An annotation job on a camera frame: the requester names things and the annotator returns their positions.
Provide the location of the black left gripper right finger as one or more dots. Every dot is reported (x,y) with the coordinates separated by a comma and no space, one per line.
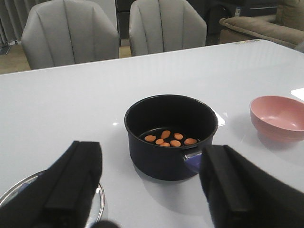
(241,195)

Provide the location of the left beige upholstered chair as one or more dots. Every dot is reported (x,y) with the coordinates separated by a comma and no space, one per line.
(66,32)

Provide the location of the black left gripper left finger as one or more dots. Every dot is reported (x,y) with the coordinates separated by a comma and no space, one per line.
(62,196)

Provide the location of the dark blue saucepan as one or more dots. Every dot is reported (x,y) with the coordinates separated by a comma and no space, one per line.
(173,112)

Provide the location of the pink bowl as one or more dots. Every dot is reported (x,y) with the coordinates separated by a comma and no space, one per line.
(278,118)

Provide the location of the olive green sofa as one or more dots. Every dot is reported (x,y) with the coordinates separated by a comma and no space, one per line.
(285,28)

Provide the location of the right beige upholstered chair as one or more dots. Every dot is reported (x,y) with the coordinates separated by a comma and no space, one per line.
(157,26)

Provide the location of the dark grey counter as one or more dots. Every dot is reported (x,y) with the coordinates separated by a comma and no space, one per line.
(123,12)

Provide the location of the beige upholstered chair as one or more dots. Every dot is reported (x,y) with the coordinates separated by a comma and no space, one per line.
(66,32)
(157,26)

